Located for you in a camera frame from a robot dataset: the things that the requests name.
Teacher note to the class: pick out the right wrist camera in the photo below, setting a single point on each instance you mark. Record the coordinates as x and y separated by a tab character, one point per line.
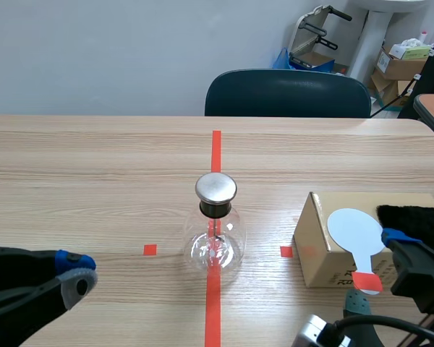
311	334

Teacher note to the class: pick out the grey folded hand cart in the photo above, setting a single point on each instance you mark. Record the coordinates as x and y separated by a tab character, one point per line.
311	36

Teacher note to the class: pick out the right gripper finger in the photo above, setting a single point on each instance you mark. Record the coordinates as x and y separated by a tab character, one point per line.
358	303
419	267

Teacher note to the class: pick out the dark blue chair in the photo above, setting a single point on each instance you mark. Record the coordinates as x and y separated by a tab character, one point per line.
287	94

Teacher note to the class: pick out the brown cardboard box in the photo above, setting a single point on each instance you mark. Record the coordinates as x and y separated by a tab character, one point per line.
322	246

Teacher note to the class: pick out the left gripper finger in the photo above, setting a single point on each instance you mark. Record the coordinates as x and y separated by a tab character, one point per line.
25	307
29	262

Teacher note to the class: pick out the open cardboard box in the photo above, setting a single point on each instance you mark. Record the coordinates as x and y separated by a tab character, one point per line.
401	67
388	90

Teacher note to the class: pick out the clear glass flask metal disc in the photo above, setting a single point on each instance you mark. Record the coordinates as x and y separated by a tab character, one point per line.
215	231

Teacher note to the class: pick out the black fur patch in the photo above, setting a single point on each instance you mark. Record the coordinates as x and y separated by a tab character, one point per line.
416	220

